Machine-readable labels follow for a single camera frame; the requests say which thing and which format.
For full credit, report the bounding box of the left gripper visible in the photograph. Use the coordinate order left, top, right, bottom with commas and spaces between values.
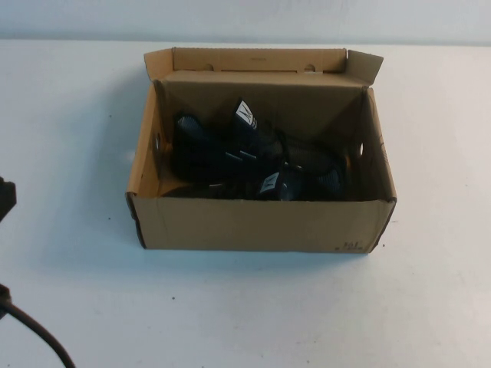
0, 177, 18, 228

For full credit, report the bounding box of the black mesh sneaker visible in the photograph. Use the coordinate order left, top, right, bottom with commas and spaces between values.
160, 168, 348, 203
170, 99, 351, 192

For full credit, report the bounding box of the brown cardboard shoe box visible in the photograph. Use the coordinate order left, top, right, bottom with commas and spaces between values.
124, 46, 398, 253

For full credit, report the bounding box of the thick black left cable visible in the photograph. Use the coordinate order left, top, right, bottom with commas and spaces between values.
0, 301, 46, 368

